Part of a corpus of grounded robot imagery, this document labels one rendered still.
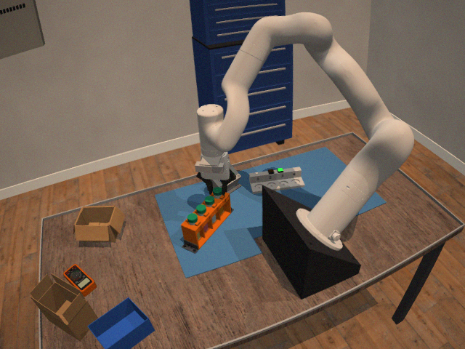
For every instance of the white key housing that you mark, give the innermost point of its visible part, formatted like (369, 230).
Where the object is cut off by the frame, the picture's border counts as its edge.
(232, 186)

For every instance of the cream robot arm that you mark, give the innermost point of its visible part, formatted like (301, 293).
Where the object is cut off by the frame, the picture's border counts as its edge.
(390, 142)

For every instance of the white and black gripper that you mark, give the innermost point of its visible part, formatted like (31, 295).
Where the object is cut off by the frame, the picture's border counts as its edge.
(226, 177)

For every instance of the blue open bin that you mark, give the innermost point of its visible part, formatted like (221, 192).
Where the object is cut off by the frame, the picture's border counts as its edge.
(116, 328)

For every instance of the orange digital multimeter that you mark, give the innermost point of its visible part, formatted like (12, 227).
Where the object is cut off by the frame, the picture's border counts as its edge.
(80, 280)

